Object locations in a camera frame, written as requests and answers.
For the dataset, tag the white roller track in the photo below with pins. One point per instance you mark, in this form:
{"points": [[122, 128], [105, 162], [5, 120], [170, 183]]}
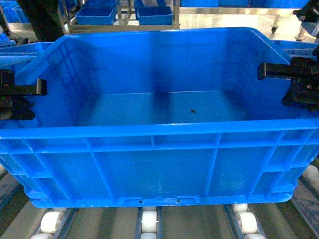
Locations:
{"points": [[149, 224]]}

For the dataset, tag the small blue bin left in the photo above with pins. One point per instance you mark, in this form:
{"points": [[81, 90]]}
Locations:
{"points": [[96, 16]]}

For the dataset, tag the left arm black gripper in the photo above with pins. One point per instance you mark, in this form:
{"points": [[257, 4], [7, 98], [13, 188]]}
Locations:
{"points": [[13, 104]]}

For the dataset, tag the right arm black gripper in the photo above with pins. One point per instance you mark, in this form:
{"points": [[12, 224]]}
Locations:
{"points": [[304, 74]]}

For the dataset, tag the small blue bin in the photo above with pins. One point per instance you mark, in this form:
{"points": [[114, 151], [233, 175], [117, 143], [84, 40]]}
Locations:
{"points": [[155, 15], [96, 16]]}

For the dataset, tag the small blue bin right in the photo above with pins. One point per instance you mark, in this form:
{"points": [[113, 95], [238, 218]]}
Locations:
{"points": [[155, 15]]}

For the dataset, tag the large blue plastic crate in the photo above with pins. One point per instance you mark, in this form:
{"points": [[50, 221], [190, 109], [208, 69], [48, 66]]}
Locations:
{"points": [[115, 128]]}

